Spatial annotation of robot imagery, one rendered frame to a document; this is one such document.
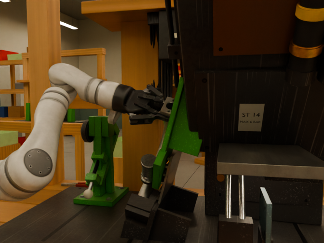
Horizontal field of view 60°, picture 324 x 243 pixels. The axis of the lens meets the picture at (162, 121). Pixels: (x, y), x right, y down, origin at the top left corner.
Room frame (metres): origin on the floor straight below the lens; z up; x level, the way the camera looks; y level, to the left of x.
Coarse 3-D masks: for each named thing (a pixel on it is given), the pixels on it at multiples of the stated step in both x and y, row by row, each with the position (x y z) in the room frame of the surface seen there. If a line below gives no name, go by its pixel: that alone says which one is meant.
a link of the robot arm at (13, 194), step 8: (0, 160) 0.56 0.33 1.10; (0, 168) 0.53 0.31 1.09; (0, 176) 0.52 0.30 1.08; (0, 184) 0.52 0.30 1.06; (8, 184) 0.51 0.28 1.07; (0, 192) 0.52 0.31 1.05; (8, 192) 0.52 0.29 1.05; (16, 192) 0.52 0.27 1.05; (24, 192) 0.52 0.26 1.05; (32, 192) 0.53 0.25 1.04; (8, 200) 0.53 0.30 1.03; (16, 200) 0.54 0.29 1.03
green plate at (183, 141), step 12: (180, 84) 0.61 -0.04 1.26; (180, 96) 0.61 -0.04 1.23; (180, 108) 0.62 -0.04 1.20; (180, 120) 0.62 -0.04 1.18; (168, 132) 0.61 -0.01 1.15; (180, 132) 0.62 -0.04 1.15; (192, 132) 0.61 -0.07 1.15; (168, 144) 0.62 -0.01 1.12; (180, 144) 0.62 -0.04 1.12; (192, 144) 0.61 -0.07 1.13; (168, 156) 0.68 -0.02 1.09
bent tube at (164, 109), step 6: (168, 102) 0.72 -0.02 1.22; (162, 108) 0.70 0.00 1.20; (168, 108) 0.74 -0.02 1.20; (168, 114) 0.69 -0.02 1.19; (162, 138) 0.78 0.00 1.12; (156, 156) 0.76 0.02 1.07; (144, 186) 0.69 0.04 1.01; (150, 186) 0.69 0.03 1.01; (144, 192) 0.67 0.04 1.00; (150, 192) 0.68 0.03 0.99
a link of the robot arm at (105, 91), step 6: (102, 84) 0.74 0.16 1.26; (108, 84) 0.74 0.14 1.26; (114, 84) 0.74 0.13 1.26; (96, 90) 0.74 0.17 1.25; (102, 90) 0.73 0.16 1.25; (108, 90) 0.73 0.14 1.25; (114, 90) 0.73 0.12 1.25; (96, 96) 0.74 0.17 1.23; (102, 96) 0.73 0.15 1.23; (108, 96) 0.73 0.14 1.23; (96, 102) 0.75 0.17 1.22; (102, 102) 0.74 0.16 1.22; (108, 102) 0.73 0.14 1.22; (108, 108) 0.75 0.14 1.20; (114, 114) 0.78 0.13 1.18; (120, 114) 0.82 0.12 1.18; (108, 120) 0.78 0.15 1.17; (114, 120) 0.78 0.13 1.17
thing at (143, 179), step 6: (144, 156) 0.63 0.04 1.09; (150, 156) 0.63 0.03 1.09; (144, 162) 0.62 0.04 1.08; (150, 162) 0.62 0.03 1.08; (144, 168) 0.62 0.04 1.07; (150, 168) 0.61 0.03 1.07; (144, 174) 0.64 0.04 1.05; (150, 174) 0.64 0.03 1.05; (144, 180) 0.66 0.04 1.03; (150, 180) 0.65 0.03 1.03
